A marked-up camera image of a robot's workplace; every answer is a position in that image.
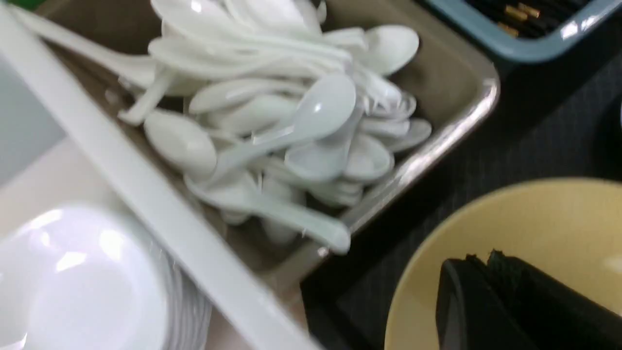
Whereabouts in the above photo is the pile of white spoons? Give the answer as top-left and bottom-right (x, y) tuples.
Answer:
(7, 0), (432, 253)

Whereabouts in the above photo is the large white plastic tub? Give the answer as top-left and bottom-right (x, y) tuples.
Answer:
(1, 2), (322, 350)

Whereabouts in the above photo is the blue chopstick bin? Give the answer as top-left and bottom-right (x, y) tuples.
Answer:
(429, 0), (621, 63)

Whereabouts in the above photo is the yellow noodle bowl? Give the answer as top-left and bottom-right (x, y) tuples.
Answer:
(384, 178), (622, 350)

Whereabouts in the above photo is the black plastic serving tray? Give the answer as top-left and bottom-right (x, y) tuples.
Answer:
(302, 14), (622, 350)

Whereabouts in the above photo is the bundle of black chopsticks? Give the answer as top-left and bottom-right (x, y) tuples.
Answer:
(466, 0), (591, 39)

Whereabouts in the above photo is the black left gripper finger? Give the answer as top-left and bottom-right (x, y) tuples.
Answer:
(435, 250), (622, 350)

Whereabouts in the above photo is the stack of white dishes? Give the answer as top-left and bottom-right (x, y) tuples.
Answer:
(0, 205), (212, 350)

